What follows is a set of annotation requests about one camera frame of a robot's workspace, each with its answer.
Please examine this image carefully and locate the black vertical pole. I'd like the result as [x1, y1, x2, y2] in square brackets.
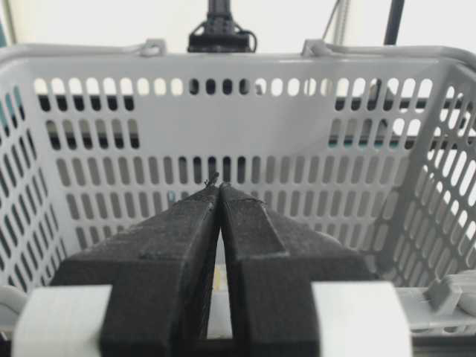
[384, 0, 405, 45]

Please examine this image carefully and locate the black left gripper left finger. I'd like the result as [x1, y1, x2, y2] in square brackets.
[51, 186, 219, 356]

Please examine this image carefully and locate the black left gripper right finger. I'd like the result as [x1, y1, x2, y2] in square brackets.
[219, 184, 376, 356]

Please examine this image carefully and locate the black camera tripod mount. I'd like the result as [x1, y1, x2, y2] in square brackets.
[187, 0, 258, 54]

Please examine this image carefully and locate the grey plastic shopping basket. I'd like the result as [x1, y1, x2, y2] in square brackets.
[1, 40, 475, 356]

